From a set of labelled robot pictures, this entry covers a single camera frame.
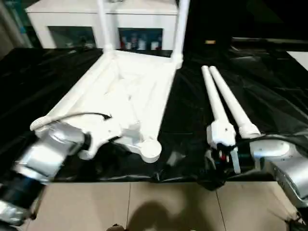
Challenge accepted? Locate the white plastic table top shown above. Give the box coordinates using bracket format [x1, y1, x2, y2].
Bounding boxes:
[30, 49, 183, 164]

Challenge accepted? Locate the white plastic table leg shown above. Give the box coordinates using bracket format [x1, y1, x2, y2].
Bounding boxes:
[171, 0, 191, 69]
[201, 65, 233, 126]
[96, 0, 114, 52]
[208, 65, 262, 140]

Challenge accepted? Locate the black work mat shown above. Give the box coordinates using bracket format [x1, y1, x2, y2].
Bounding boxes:
[0, 47, 308, 192]

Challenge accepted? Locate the white side board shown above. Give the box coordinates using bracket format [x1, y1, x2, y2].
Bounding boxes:
[286, 51, 308, 66]

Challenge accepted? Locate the white glass-door cabinet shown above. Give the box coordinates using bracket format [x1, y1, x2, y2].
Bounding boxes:
[25, 0, 180, 51]

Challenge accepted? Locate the grey curtain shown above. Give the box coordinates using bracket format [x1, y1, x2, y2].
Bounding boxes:
[0, 0, 33, 50]

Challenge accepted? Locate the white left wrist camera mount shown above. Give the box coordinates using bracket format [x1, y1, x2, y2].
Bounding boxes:
[78, 119, 122, 161]

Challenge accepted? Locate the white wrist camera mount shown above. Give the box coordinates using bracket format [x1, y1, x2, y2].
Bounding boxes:
[206, 120, 241, 174]
[78, 119, 122, 161]

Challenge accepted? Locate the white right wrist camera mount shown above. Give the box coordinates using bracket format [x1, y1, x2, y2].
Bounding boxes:
[206, 120, 241, 174]

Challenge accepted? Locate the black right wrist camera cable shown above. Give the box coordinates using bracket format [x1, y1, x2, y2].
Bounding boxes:
[237, 134, 308, 145]

